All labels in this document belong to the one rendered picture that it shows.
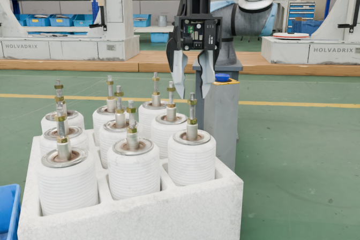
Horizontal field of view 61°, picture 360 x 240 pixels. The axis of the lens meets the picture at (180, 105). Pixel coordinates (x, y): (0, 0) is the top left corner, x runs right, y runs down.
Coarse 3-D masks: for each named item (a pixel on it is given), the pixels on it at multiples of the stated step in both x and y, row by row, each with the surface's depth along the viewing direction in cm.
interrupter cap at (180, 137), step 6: (180, 132) 62; (198, 132) 62; (204, 132) 62; (174, 138) 59; (180, 138) 59; (198, 138) 60; (204, 138) 59; (210, 138) 59; (186, 144) 57; (192, 144) 57; (198, 144) 57
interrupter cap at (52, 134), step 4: (52, 128) 64; (56, 128) 65; (72, 128) 64; (76, 128) 65; (80, 128) 64; (44, 132) 62; (48, 132) 62; (52, 132) 62; (56, 132) 63; (72, 132) 63; (76, 132) 62; (80, 132) 62; (44, 136) 60; (48, 136) 60; (52, 136) 60; (56, 136) 60; (72, 136) 60; (76, 136) 61; (56, 140) 59
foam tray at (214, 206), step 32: (32, 160) 66; (96, 160) 66; (160, 160) 66; (32, 192) 54; (160, 192) 54; (192, 192) 55; (224, 192) 57; (32, 224) 46; (64, 224) 47; (96, 224) 49; (128, 224) 51; (160, 224) 54; (192, 224) 56; (224, 224) 59
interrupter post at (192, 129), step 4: (188, 124) 59; (192, 124) 59; (196, 124) 59; (188, 128) 59; (192, 128) 59; (196, 128) 59; (188, 132) 59; (192, 132) 59; (196, 132) 59; (188, 136) 59; (192, 136) 59; (196, 136) 59
